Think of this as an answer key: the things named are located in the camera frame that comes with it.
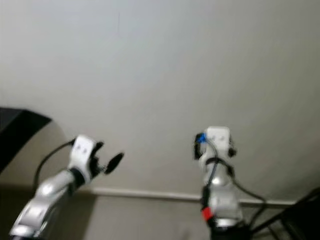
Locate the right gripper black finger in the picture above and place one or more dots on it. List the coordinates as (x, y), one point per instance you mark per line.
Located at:
(198, 146)
(231, 151)

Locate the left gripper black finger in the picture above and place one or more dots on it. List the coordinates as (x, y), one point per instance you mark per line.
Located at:
(114, 163)
(99, 147)

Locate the red tag on right arm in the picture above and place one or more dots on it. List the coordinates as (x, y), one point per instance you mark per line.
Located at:
(206, 214)

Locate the black tablecloth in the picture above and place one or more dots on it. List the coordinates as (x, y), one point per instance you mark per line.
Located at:
(20, 130)

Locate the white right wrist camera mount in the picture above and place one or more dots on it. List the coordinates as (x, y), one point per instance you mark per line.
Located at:
(215, 147)

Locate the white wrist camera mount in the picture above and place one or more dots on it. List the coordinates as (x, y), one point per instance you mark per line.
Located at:
(215, 147)
(82, 155)

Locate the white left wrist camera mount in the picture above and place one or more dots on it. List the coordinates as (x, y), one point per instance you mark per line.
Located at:
(82, 155)

